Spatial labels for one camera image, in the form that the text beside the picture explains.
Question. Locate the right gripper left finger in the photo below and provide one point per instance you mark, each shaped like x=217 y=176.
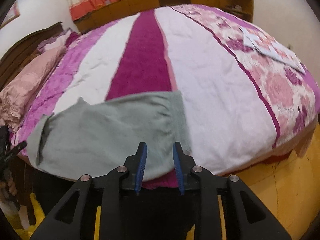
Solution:
x=74 y=216

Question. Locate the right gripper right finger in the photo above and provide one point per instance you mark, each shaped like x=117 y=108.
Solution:
x=225 y=207

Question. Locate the grey fleece pants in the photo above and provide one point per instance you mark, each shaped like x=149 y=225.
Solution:
x=94 y=139

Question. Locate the person's left hand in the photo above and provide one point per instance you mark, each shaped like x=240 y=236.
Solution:
x=11 y=187

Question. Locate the pink folded quilt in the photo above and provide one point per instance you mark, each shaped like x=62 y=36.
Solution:
x=16 y=96

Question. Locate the yellow fuzzy sleeve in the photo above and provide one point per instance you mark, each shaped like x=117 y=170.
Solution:
x=25 y=223

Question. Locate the purple striped bedspread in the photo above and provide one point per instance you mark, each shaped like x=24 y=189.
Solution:
x=241 y=107

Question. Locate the dark wooden headboard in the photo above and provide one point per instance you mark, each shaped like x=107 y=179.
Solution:
x=23 y=51

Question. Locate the purple ruffled pillow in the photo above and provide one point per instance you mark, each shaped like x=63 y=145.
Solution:
x=65 y=38

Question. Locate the framed wedding photo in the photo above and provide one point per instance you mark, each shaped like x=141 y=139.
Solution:
x=12 y=14

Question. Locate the folded floral cloth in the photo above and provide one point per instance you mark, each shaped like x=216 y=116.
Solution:
x=268 y=46

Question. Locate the long wooden cabinet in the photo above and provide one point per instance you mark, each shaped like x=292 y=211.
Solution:
x=243 y=9

